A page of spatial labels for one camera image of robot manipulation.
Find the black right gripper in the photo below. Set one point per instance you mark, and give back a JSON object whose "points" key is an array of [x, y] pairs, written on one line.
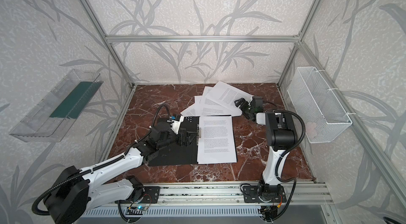
{"points": [[249, 108]]}

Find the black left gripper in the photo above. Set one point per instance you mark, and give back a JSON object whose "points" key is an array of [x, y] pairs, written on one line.
{"points": [[183, 136]]}

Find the white printed paper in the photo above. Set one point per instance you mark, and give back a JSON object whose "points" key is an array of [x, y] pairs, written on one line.
{"points": [[207, 107], [225, 95], [217, 144]]}

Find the blue and black file folder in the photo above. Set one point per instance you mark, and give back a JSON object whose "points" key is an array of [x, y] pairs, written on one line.
{"points": [[175, 154]]}

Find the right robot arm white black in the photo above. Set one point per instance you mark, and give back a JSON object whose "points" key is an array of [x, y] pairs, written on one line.
{"points": [[281, 136]]}

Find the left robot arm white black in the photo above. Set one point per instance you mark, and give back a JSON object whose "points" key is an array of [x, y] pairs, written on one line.
{"points": [[77, 191]]}

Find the white paper under centre stack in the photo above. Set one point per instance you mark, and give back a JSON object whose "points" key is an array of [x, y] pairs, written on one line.
{"points": [[196, 109]]}

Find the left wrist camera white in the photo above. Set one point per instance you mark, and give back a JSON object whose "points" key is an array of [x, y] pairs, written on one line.
{"points": [[175, 122]]}

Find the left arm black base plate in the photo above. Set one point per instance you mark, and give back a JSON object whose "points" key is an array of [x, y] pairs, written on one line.
{"points": [[146, 195]]}

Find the left electronics board with wires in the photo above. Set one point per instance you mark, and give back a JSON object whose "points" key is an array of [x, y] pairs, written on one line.
{"points": [[133, 213]]}

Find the electronics board with wires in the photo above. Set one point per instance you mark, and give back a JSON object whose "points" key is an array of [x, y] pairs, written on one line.
{"points": [[271, 213], [133, 213]]}

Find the white wire mesh basket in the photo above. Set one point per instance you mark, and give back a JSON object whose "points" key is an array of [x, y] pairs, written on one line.
{"points": [[315, 101]]}

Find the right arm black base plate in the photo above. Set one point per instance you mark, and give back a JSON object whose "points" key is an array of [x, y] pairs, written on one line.
{"points": [[263, 193]]}

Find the right electronics board with wires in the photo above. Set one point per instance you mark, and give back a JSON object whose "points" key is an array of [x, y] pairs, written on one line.
{"points": [[271, 213]]}

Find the aluminium front rail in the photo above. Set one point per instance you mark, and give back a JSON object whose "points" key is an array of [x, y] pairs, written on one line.
{"points": [[229, 194]]}

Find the aluminium cage frame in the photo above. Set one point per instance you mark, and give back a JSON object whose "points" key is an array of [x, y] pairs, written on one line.
{"points": [[381, 161]]}

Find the clear plastic wall tray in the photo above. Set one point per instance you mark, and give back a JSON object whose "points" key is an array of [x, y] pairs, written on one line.
{"points": [[51, 119]]}

